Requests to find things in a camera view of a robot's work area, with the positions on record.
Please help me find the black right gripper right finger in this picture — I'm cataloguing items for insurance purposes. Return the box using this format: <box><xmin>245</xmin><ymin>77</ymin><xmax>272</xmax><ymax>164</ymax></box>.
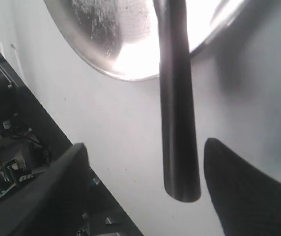
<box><xmin>203</xmin><ymin>138</ymin><xmax>281</xmax><ymax>236</ymax></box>

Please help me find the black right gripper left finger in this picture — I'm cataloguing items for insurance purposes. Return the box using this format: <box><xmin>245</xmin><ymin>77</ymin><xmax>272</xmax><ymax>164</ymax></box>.
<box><xmin>0</xmin><ymin>143</ymin><xmax>89</xmax><ymax>236</ymax></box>

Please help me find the black knife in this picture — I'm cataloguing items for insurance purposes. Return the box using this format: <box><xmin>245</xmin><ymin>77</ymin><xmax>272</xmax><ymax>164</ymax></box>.
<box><xmin>153</xmin><ymin>0</ymin><xmax>201</xmax><ymax>203</ymax></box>

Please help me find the round steel plate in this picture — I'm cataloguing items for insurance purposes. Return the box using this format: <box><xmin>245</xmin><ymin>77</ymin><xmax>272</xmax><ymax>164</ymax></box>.
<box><xmin>45</xmin><ymin>0</ymin><xmax>247</xmax><ymax>82</ymax></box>

